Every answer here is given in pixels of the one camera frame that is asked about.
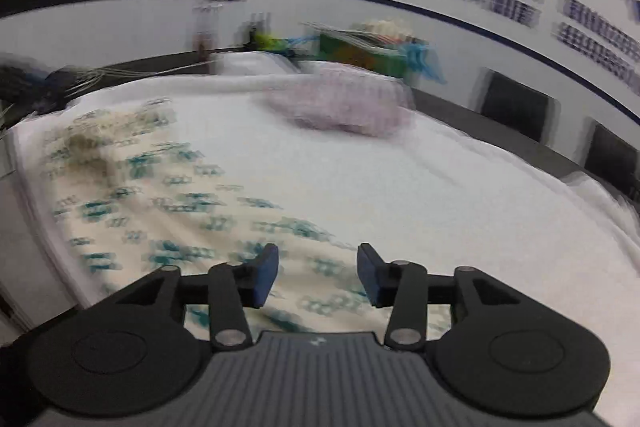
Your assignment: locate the cream garment teal flower print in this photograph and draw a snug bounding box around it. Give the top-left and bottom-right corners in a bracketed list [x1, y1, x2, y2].
[40, 100, 390, 335]

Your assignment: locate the white towel table cover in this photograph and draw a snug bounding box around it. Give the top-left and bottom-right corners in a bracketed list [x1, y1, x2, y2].
[11, 75, 639, 426]

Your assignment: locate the pink floral skirt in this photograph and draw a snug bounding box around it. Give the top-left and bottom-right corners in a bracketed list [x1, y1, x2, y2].
[264, 68, 414, 139]

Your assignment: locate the clear plastic bottle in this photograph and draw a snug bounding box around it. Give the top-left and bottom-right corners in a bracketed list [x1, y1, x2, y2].
[192, 0, 221, 63]

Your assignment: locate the black chair back left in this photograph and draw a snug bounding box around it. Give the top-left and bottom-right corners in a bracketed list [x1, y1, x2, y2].
[475, 70, 560, 144]

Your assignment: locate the black chair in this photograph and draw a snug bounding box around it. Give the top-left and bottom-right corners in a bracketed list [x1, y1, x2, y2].
[579, 118, 639, 204]
[475, 70, 560, 144]

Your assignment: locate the blue plastic bag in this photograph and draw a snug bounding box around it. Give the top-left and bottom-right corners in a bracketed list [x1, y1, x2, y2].
[399, 38, 447, 84]

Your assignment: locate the black walkie talkie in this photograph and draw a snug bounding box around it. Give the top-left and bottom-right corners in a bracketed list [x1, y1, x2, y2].
[242, 12, 270, 52]

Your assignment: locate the yellow green toy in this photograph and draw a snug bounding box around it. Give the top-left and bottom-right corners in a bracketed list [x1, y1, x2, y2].
[253, 32, 296, 57]

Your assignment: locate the green cardboard box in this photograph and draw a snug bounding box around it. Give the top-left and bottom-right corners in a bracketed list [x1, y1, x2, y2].
[306, 23, 412, 79]

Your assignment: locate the black chair back right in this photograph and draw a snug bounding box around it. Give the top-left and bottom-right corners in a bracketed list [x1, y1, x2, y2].
[579, 118, 639, 204]

